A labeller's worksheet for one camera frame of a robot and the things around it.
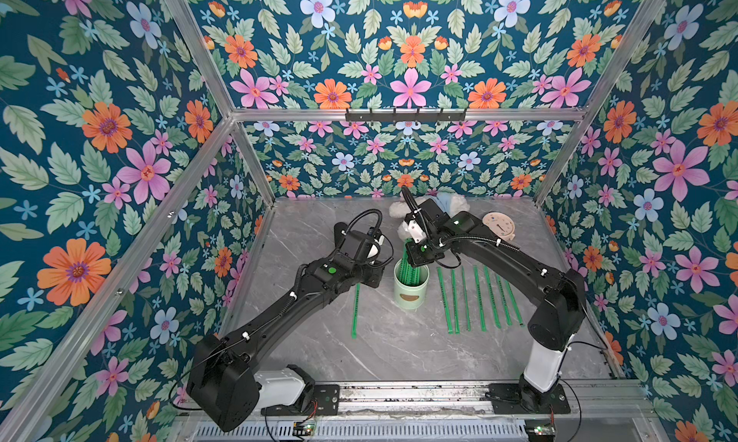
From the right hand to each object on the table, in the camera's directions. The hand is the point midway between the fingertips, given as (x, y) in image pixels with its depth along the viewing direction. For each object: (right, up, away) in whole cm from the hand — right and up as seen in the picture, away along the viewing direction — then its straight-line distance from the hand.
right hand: (414, 253), depth 83 cm
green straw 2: (-18, -25, +2) cm, 31 cm away
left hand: (-9, -3, -3) cm, 10 cm away
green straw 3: (+22, -21, +6) cm, 31 cm away
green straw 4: (+27, -21, +6) cm, 34 cm away
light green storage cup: (-1, -13, +1) cm, 13 cm away
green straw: (+10, -16, +8) cm, 21 cm away
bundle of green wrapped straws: (-1, -7, +3) cm, 8 cm away
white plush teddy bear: (+15, +17, +24) cm, 32 cm away
